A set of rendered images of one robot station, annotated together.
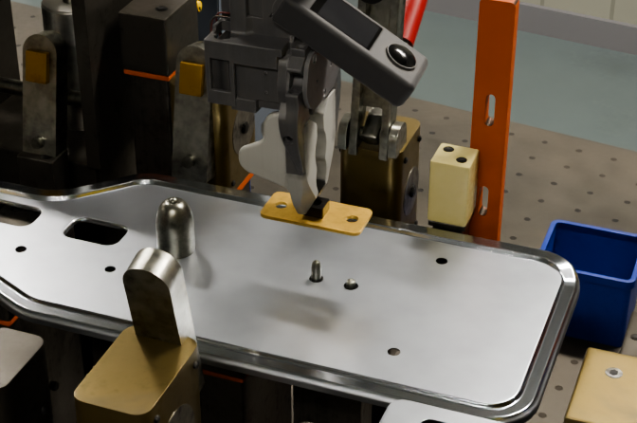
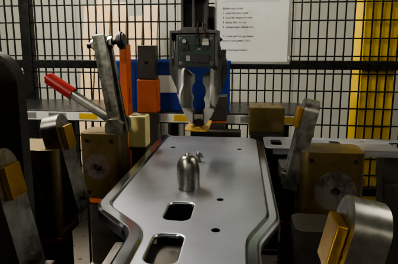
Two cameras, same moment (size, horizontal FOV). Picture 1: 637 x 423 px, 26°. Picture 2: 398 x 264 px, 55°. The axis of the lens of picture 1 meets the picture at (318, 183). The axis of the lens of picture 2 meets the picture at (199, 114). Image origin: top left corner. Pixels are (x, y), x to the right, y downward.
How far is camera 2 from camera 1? 132 cm
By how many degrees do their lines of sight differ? 97
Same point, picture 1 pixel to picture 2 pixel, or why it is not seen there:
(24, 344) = (303, 218)
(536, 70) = not seen: outside the picture
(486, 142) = (130, 110)
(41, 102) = (22, 217)
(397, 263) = (178, 151)
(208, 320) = (247, 174)
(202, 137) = (80, 174)
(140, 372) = (331, 147)
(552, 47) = not seen: outside the picture
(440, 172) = (146, 120)
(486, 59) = (128, 71)
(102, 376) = (343, 151)
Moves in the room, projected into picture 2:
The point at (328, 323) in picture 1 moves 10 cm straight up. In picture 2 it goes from (230, 157) to (231, 102)
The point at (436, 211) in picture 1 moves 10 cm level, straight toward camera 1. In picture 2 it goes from (147, 141) to (198, 139)
